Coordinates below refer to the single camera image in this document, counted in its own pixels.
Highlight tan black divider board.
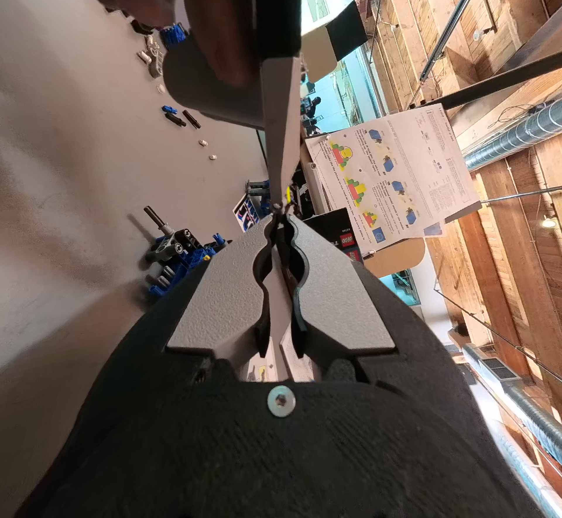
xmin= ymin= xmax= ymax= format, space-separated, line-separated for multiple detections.
xmin=301 ymin=0 xmax=368 ymax=84

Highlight pile of loose lego pieces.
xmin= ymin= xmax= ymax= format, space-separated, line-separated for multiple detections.
xmin=132 ymin=22 xmax=218 ymax=163

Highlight silver ventilation duct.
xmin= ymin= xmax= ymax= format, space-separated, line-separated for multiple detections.
xmin=463 ymin=99 xmax=562 ymax=172
xmin=461 ymin=342 xmax=562 ymax=462

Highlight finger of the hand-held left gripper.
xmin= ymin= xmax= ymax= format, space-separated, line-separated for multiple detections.
xmin=261 ymin=56 xmax=304 ymax=210

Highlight blue grey lego sub-assembly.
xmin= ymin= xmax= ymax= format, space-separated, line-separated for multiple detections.
xmin=144 ymin=205 xmax=233 ymax=297

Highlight lego set cardboard box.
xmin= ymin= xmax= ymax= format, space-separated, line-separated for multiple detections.
xmin=303 ymin=208 xmax=365 ymax=264

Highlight person's left hand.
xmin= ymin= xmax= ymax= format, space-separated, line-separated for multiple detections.
xmin=70 ymin=0 xmax=264 ymax=88

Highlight lego instruction booklet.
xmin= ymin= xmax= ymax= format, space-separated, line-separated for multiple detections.
xmin=246 ymin=325 xmax=314 ymax=383

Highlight lego sticker sheet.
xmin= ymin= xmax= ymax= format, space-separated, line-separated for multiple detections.
xmin=232 ymin=193 xmax=264 ymax=233

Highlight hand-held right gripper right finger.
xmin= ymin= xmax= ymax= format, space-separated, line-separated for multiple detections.
xmin=285 ymin=215 xmax=396 ymax=358

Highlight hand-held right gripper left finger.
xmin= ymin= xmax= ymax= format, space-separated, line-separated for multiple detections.
xmin=166 ymin=215 xmax=275 ymax=358

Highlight white sheet holder bar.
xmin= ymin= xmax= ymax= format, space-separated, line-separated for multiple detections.
xmin=303 ymin=160 xmax=330 ymax=216

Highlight printed instruction sheet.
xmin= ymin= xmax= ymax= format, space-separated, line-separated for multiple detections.
xmin=305 ymin=103 xmax=482 ymax=251

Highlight partly built lego buggy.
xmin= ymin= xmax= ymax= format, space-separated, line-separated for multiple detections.
xmin=245 ymin=178 xmax=318 ymax=217

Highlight tan cardboard board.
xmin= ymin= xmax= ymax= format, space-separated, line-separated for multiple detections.
xmin=364 ymin=237 xmax=426 ymax=279

